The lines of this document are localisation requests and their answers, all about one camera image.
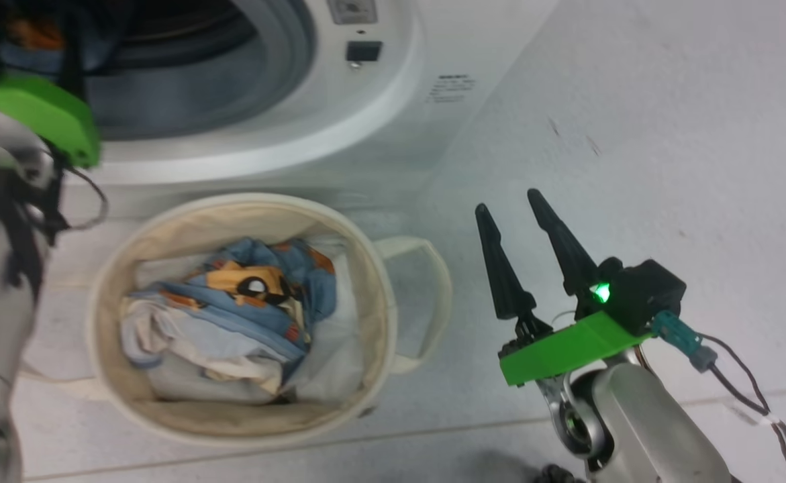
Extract white folded sheet liner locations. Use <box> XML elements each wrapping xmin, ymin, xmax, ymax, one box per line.
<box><xmin>131</xmin><ymin>235</ymin><xmax>368</xmax><ymax>405</ymax></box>

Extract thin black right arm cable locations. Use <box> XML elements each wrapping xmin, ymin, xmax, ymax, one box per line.
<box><xmin>698</xmin><ymin>334</ymin><xmax>786</xmax><ymax>483</ymax></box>

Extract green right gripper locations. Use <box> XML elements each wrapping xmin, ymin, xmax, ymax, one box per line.
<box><xmin>475</xmin><ymin>189</ymin><xmax>652</xmax><ymax>388</ymax></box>

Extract cream canvas laundry basket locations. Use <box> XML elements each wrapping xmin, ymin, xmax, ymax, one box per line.
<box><xmin>20</xmin><ymin>193</ymin><xmax>452</xmax><ymax>449</ymax></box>

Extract blue patterned garment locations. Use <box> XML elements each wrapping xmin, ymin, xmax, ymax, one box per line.
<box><xmin>119</xmin><ymin>236</ymin><xmax>338</xmax><ymax>403</ymax></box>

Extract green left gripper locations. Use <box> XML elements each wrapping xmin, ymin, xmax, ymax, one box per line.
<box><xmin>0</xmin><ymin>0</ymin><xmax>102</xmax><ymax>169</ymax></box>

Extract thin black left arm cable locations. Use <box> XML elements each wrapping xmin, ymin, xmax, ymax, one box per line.
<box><xmin>0</xmin><ymin>151</ymin><xmax>109</xmax><ymax>290</ymax></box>

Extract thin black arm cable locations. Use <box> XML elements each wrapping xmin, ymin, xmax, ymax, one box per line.
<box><xmin>0</xmin><ymin>151</ymin><xmax>109</xmax><ymax>290</ymax></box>
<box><xmin>698</xmin><ymin>334</ymin><xmax>786</xmax><ymax>483</ymax></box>

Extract black door lock slot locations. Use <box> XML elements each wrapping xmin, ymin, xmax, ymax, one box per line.
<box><xmin>345</xmin><ymin>41</ymin><xmax>384</xmax><ymax>66</ymax></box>

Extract white front-load washing machine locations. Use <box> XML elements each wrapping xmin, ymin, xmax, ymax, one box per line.
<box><xmin>0</xmin><ymin>0</ymin><xmax>561</xmax><ymax>222</ymax></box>

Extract teal right camera cable plug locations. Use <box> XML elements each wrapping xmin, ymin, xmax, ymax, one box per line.
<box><xmin>651</xmin><ymin>310</ymin><xmax>720</xmax><ymax>374</ymax></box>

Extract small black text label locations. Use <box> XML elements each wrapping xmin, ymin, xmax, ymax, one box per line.
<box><xmin>426</xmin><ymin>72</ymin><xmax>478</xmax><ymax>105</ymax></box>

